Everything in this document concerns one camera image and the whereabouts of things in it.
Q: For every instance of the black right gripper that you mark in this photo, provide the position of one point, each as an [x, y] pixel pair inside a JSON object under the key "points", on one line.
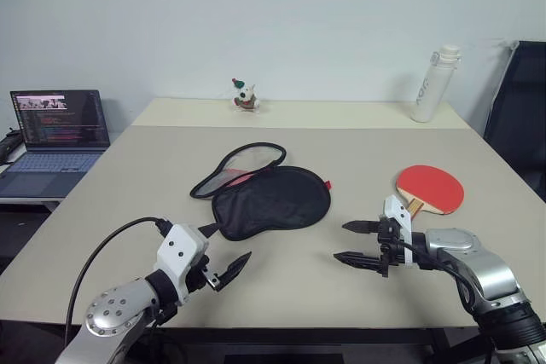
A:
{"points": [[388, 249]]}

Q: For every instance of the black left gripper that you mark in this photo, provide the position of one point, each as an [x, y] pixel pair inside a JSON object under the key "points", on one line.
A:
{"points": [[198, 276]]}

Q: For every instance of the black zippered paddle case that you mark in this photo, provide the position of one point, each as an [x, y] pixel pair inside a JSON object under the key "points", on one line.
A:
{"points": [[273, 202]]}

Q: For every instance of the red table tennis paddle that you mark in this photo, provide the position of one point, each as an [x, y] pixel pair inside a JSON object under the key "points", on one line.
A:
{"points": [[431, 187]]}

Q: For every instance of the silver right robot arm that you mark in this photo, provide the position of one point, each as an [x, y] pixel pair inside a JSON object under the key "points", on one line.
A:
{"points": [[490, 270]]}

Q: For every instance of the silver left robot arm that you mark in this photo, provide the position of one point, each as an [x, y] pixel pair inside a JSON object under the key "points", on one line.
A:
{"points": [[111, 313]]}

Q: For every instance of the small white plush dog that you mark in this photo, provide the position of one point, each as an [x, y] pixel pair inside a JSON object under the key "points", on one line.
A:
{"points": [[245, 97]]}

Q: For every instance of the white water bottle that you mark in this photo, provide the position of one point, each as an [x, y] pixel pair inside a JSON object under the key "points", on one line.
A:
{"points": [[428, 91]]}

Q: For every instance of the black office chair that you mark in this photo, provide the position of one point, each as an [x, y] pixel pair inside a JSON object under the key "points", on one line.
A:
{"points": [[520, 117]]}

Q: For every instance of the open blue-grey laptop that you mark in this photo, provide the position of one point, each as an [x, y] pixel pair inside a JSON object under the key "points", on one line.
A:
{"points": [[55, 121]]}

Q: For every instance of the black bag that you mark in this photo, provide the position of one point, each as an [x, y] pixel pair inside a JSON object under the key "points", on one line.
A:
{"points": [[7, 146]]}

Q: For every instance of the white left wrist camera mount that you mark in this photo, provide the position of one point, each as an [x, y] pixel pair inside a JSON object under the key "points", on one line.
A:
{"points": [[179, 249]]}

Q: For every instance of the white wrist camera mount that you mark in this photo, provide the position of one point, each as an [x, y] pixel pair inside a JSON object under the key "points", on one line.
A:
{"points": [[396, 210], [179, 249]]}

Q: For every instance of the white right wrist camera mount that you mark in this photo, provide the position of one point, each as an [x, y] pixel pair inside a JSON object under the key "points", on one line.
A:
{"points": [[396, 210]]}

